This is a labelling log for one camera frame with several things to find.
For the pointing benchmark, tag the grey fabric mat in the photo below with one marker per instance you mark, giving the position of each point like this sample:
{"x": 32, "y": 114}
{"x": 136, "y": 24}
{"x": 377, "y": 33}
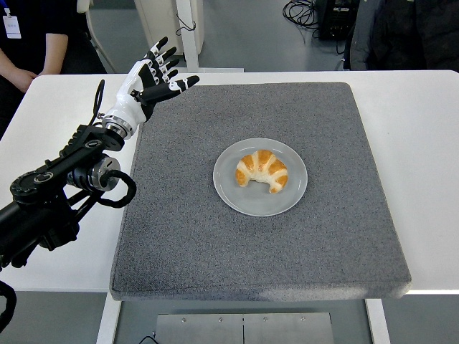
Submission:
{"x": 251, "y": 251}

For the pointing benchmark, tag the golden croissant bread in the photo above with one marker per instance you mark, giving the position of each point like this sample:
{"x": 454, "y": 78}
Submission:
{"x": 265, "y": 165}

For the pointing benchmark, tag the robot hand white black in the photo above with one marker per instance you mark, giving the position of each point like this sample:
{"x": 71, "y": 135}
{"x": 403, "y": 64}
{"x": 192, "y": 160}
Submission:
{"x": 127, "y": 104}

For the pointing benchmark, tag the white table leg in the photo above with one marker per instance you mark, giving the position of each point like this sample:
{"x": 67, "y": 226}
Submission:
{"x": 378, "y": 322}
{"x": 107, "y": 322}

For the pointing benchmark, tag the person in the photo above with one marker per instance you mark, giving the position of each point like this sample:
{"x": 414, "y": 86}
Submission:
{"x": 405, "y": 36}
{"x": 43, "y": 18}

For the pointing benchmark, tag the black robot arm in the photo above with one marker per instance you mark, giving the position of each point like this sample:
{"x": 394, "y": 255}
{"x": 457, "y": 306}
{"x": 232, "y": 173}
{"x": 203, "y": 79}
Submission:
{"x": 36, "y": 215}

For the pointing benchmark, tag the round grey plate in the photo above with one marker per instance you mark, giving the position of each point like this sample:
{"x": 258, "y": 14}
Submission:
{"x": 251, "y": 204}

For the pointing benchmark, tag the black equipment box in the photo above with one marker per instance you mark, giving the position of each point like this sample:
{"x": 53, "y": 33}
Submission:
{"x": 333, "y": 21}

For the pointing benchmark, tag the white chair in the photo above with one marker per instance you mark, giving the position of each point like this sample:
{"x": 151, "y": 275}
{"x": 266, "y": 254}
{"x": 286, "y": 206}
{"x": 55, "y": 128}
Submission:
{"x": 84, "y": 5}

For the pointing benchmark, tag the person's right forearm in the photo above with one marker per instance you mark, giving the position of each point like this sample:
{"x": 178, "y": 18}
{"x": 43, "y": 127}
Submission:
{"x": 7, "y": 64}

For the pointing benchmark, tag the grey metal plate with screws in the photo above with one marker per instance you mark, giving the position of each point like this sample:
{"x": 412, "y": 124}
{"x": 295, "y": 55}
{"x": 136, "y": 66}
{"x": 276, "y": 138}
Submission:
{"x": 244, "y": 329}

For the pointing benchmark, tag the white stand post with base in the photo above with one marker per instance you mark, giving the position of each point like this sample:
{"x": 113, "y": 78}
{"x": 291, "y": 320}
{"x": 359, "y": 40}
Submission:
{"x": 189, "y": 21}

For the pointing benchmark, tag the person's right hand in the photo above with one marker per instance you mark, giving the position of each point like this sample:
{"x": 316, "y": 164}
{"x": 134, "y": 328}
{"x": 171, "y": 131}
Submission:
{"x": 24, "y": 78}

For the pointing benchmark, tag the person's left forearm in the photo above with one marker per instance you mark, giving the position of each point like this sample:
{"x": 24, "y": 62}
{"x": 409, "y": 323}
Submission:
{"x": 55, "y": 53}

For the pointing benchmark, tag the white cabinet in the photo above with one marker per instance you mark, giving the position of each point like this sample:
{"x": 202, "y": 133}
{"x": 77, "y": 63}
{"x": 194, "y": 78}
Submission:
{"x": 157, "y": 18}

